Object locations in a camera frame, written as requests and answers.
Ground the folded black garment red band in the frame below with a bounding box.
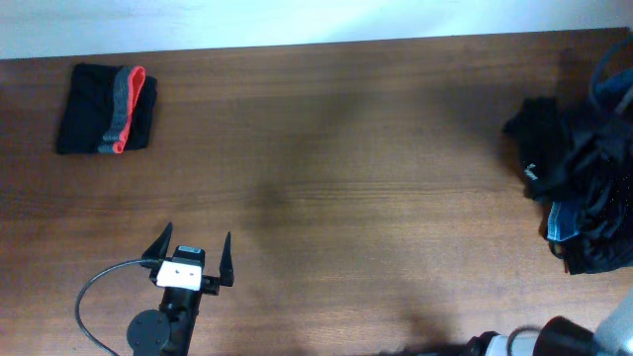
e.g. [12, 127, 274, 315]
[55, 63, 157, 154]

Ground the blue denim garment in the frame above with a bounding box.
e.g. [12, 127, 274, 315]
[588, 35, 632, 118]

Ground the light blue garment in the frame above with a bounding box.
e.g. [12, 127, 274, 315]
[546, 201, 581, 243]

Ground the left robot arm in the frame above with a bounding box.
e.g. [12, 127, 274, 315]
[127, 223, 234, 356]

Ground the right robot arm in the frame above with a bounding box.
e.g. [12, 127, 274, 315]
[458, 291, 632, 356]

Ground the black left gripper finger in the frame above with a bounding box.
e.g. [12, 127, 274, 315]
[219, 232, 234, 287]
[141, 222, 173, 269]

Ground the black clothes pile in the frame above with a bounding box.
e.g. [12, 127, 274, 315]
[502, 97, 632, 275]

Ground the black left camera cable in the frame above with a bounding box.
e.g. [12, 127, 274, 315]
[74, 258, 159, 356]

